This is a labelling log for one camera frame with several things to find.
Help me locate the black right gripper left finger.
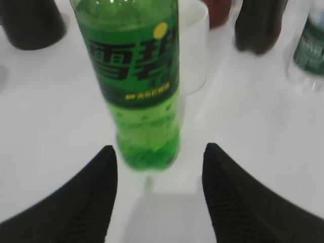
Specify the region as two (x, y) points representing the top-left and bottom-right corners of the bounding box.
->
(1, 145), (118, 242)

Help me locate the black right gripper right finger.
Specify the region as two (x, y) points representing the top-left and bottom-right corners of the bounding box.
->
(202, 143), (323, 242)

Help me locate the green soda bottle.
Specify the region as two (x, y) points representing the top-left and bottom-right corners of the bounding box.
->
(71, 1), (180, 171)

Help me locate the clear water bottle green label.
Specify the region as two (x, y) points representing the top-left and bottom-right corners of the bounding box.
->
(287, 1), (323, 93)

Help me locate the dark cola bottle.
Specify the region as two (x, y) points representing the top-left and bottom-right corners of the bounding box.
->
(234, 0), (287, 56)

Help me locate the black ceramic mug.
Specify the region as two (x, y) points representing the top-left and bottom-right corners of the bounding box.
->
(1, 0), (66, 51)

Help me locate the white ceramic mug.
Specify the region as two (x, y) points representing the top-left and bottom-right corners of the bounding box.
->
(178, 1), (210, 96)

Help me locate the dark red ceramic mug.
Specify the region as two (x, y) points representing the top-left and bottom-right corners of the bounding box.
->
(203, 0), (232, 29)

